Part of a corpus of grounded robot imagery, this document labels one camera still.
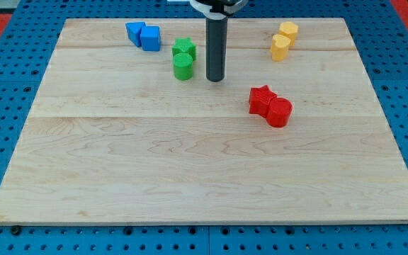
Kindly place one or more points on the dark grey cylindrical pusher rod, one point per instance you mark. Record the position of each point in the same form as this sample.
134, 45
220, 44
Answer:
216, 45

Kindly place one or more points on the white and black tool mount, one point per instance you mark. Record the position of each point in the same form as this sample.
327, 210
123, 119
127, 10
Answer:
218, 9

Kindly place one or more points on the yellow heart block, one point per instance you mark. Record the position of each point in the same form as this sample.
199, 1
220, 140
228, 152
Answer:
279, 47

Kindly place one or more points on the green star block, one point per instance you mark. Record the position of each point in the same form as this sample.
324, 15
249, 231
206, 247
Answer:
184, 45

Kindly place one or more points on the green cylinder block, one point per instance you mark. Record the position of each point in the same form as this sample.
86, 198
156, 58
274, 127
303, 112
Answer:
183, 66

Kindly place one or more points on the blue cube block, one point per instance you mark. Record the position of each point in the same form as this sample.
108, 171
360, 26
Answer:
151, 38

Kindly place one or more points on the yellow hexagon block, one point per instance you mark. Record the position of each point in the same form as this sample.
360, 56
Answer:
290, 30

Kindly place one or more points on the blue triangle block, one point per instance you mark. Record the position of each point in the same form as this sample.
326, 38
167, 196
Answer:
134, 30

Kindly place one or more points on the red star block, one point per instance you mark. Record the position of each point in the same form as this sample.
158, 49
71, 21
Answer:
259, 100

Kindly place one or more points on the red cylinder block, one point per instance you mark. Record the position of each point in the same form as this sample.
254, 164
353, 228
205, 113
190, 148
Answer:
279, 111

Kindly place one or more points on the light wooden board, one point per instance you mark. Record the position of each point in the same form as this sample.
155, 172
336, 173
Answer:
113, 138

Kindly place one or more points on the blue perforated base mat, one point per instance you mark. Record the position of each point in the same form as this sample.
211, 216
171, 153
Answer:
379, 32

